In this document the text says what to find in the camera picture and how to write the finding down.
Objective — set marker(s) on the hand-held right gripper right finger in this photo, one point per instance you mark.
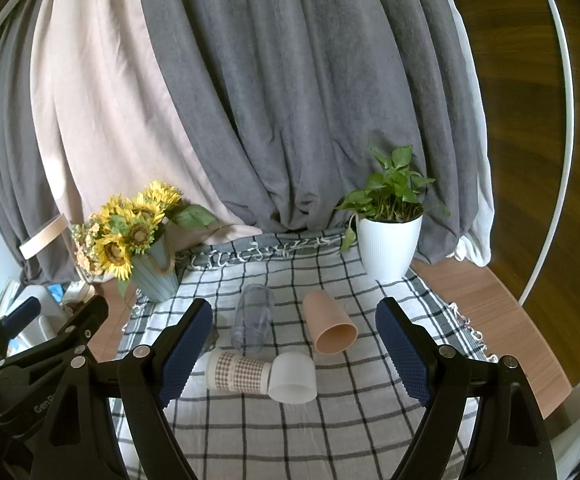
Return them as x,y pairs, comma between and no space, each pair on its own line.
404,355

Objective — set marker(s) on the green leafy plant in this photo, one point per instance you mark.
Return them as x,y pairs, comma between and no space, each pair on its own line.
385,185

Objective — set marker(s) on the white curtain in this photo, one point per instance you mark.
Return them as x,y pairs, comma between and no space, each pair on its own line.
477,160

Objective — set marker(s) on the white hoop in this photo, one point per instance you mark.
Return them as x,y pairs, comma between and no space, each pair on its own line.
523,297

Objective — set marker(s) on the white plastic container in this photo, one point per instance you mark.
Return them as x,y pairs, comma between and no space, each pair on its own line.
44,310

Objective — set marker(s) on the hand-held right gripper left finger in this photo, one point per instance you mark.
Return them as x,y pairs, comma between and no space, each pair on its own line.
184,352

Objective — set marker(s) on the white plastic cup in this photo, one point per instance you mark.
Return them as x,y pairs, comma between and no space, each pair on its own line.
294,372

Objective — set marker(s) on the checked grey white tablecloth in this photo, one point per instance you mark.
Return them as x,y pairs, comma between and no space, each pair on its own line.
320,435

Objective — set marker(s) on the white ribbed plant pot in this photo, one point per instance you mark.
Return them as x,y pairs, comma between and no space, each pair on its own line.
387,250

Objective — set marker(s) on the brown checkered paper cup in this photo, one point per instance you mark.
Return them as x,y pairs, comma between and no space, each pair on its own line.
237,372

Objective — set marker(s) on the clear plastic cup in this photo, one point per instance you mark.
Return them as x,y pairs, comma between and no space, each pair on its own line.
253,317

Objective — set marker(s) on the blue-green ribbed vase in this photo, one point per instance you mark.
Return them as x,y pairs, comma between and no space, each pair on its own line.
153,276

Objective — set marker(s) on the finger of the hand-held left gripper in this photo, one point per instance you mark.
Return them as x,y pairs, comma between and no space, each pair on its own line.
80,327
23,313

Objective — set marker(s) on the sunflower bouquet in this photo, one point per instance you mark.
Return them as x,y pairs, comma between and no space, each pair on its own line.
117,252

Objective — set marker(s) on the light wooden chair back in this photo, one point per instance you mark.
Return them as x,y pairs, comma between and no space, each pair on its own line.
42,237

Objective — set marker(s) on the wide grey curtain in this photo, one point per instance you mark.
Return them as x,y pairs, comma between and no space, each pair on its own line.
295,85

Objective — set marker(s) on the tan plastic cup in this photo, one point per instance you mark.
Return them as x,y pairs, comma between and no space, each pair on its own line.
326,322

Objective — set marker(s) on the beige curtain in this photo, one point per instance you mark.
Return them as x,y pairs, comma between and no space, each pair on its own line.
94,110

